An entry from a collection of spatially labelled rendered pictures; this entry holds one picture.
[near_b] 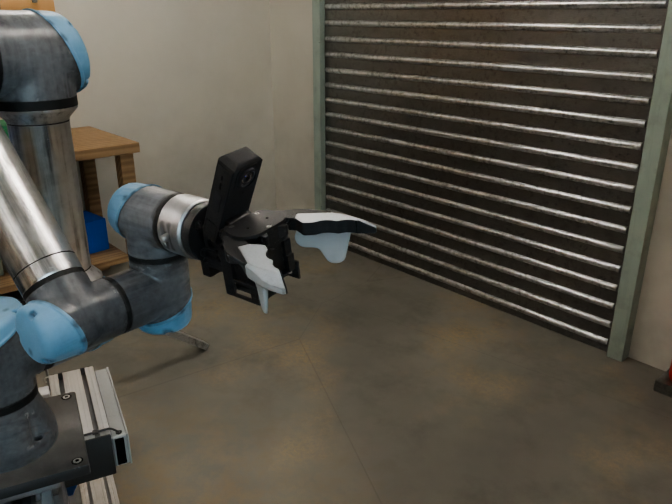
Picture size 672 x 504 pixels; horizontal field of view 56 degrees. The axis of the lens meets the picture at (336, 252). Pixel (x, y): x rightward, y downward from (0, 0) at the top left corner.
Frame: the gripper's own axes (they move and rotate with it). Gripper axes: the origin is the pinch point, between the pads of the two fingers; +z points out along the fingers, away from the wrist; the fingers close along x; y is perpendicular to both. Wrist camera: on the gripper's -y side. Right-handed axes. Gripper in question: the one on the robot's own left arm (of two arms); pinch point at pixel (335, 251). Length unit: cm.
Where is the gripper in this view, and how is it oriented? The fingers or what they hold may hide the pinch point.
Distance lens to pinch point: 62.8
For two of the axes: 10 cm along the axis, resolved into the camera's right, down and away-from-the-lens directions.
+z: 7.9, 2.2, -5.7
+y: 0.8, 8.9, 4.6
